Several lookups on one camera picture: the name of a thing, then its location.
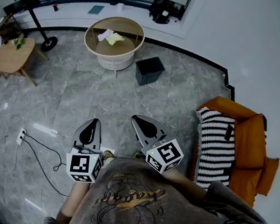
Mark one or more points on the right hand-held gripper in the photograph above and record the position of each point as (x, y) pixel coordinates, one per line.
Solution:
(165, 156)

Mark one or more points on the round glass coffee table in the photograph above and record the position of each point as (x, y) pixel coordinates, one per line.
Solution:
(100, 29)

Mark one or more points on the white cup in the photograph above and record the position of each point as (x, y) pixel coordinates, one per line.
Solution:
(120, 7)

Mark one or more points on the black white striped blanket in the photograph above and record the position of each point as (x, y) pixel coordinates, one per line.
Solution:
(213, 135)

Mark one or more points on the dark cola bottle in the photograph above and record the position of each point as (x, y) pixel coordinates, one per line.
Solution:
(55, 6)

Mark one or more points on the yellow cloth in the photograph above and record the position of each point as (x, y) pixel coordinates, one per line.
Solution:
(114, 39)

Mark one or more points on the small black remote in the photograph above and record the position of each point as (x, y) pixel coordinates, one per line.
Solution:
(229, 132)

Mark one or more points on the white tissue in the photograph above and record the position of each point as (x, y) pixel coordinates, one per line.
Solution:
(104, 34)

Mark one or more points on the person's olive right shoe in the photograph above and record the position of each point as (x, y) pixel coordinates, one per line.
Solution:
(139, 155)

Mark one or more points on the person's grey printed t-shirt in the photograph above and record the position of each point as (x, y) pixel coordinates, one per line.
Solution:
(128, 185)

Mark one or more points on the orange sofa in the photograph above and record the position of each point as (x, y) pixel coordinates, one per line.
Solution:
(249, 141)

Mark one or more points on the wooden side table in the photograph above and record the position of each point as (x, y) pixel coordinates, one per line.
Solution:
(10, 58)

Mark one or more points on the person's olive shoe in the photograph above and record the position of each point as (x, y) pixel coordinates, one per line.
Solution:
(139, 155)
(108, 154)

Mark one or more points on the black waste bin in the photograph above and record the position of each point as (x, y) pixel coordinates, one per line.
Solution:
(148, 76)

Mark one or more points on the person's olive left shoe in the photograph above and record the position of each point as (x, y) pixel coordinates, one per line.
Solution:
(108, 154)

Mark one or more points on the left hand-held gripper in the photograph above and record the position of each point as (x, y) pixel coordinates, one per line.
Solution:
(82, 165)

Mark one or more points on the white power strip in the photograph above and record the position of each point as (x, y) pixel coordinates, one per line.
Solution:
(21, 135)

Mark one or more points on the small green leafy plant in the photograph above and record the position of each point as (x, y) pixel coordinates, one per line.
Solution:
(19, 43)

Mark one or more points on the small white container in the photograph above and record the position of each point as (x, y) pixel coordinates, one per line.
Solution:
(165, 13)

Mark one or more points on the blue sheet on floor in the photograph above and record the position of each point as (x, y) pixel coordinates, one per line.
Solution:
(95, 10)

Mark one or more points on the black handbag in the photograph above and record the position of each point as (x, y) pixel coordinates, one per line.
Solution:
(159, 8)

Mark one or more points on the person's right forearm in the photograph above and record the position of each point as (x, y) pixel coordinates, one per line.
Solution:
(183, 182)

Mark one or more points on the person's left forearm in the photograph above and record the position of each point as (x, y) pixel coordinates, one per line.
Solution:
(74, 199)

